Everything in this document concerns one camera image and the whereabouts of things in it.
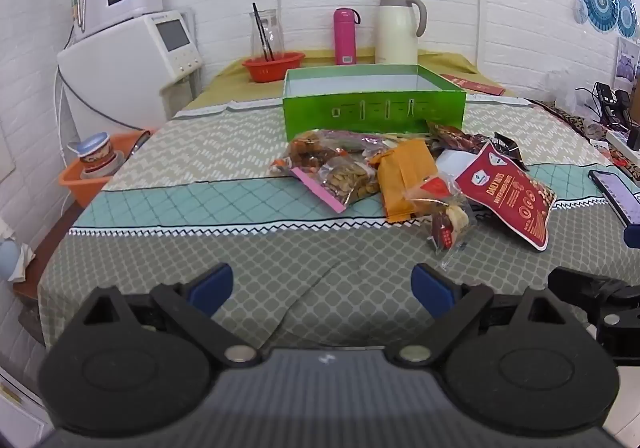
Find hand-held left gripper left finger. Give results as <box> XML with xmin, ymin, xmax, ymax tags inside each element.
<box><xmin>80</xmin><ymin>263</ymin><xmax>262</xmax><ymax>370</ymax></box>

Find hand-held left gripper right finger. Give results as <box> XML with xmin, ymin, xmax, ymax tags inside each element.
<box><xmin>384</xmin><ymin>264</ymin><xmax>572</xmax><ymax>370</ymax></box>

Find small clear red-label packet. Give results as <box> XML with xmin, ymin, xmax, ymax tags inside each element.
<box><xmin>404</xmin><ymin>175</ymin><xmax>477</xmax><ymax>269</ymax></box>

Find orange snack packet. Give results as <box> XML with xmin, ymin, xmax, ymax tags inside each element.
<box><xmin>369</xmin><ymin>138</ymin><xmax>440</xmax><ymax>224</ymax></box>

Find red nut pouch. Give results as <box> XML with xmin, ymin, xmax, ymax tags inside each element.
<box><xmin>454</xmin><ymin>140</ymin><xmax>557</xmax><ymax>251</ymax></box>

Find white snack packet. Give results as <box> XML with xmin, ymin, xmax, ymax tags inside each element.
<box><xmin>435</xmin><ymin>149</ymin><xmax>476</xmax><ymax>179</ymax></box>

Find clear nut bag pink strip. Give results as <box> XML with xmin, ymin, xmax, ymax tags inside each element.
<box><xmin>290</xmin><ymin>155</ymin><xmax>382</xmax><ymax>214</ymax></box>

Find dark red date packet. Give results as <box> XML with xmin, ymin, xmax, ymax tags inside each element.
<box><xmin>427</xmin><ymin>120</ymin><xmax>488</xmax><ymax>154</ymax></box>

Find black snack packet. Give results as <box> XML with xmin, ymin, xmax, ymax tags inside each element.
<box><xmin>492</xmin><ymin>132</ymin><xmax>528</xmax><ymax>171</ymax></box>

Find clear dried fruit bag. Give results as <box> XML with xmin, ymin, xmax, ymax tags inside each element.
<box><xmin>267</xmin><ymin>129</ymin><xmax>351</xmax><ymax>176</ymax></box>

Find green cardboard box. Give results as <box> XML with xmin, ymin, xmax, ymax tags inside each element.
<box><xmin>281</xmin><ymin>64</ymin><xmax>468</xmax><ymax>141</ymax></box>

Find black smartphone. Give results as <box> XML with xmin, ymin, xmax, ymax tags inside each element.
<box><xmin>587</xmin><ymin>169</ymin><xmax>640</xmax><ymax>226</ymax></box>

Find patterned tablecloth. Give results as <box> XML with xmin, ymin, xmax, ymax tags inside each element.
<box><xmin>37</xmin><ymin>95</ymin><xmax>640</xmax><ymax>354</ymax></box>

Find white power strip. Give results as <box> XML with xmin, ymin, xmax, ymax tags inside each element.
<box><xmin>605</xmin><ymin>128</ymin><xmax>640</xmax><ymax>160</ymax></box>

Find leopard print cloth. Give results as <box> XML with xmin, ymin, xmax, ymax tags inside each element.
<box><xmin>530</xmin><ymin>98</ymin><xmax>640</xmax><ymax>179</ymax></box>

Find clear plastic bag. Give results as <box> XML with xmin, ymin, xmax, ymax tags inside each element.
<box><xmin>547</xmin><ymin>70</ymin><xmax>593</xmax><ymax>114</ymax></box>

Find orange plastic basin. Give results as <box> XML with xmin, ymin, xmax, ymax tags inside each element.
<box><xmin>57</xmin><ymin>129</ymin><xmax>153</xmax><ymax>209</ymax></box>

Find instant noodle cup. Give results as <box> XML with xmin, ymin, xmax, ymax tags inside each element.
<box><xmin>67</xmin><ymin>132</ymin><xmax>126</xmax><ymax>179</ymax></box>

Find yellow cloth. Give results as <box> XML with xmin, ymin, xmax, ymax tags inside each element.
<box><xmin>185</xmin><ymin>50</ymin><xmax>506</xmax><ymax>111</ymax></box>

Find red envelope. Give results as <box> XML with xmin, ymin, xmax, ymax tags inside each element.
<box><xmin>440</xmin><ymin>73</ymin><xmax>507</xmax><ymax>96</ymax></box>

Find medium blue paper fan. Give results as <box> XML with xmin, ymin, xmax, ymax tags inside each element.
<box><xmin>616</xmin><ymin>0</ymin><xmax>639</xmax><ymax>40</ymax></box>

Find red plastic basket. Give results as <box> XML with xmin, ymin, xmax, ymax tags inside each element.
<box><xmin>242</xmin><ymin>51</ymin><xmax>306</xmax><ymax>83</ymax></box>

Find white appliance with screen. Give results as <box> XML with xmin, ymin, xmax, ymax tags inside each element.
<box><xmin>56</xmin><ymin>10</ymin><xmax>203</xmax><ymax>139</ymax></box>

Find cream thermos jug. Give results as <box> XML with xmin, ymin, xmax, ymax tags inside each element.
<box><xmin>375</xmin><ymin>0</ymin><xmax>428</xmax><ymax>65</ymax></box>

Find black chopsticks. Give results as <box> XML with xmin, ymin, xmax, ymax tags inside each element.
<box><xmin>252</xmin><ymin>3</ymin><xmax>275</xmax><ymax>61</ymax></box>

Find glass pitcher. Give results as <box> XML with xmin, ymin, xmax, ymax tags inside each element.
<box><xmin>248</xmin><ymin>9</ymin><xmax>285</xmax><ymax>60</ymax></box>

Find pink water bottle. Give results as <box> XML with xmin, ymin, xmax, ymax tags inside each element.
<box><xmin>333</xmin><ymin>7</ymin><xmax>362</xmax><ymax>65</ymax></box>

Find black charger with cables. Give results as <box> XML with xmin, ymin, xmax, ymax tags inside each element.
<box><xmin>575</xmin><ymin>82</ymin><xmax>632</xmax><ymax>126</ymax></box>

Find wall photo print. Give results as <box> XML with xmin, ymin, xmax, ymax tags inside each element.
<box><xmin>612</xmin><ymin>37</ymin><xmax>640</xmax><ymax>94</ymax></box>

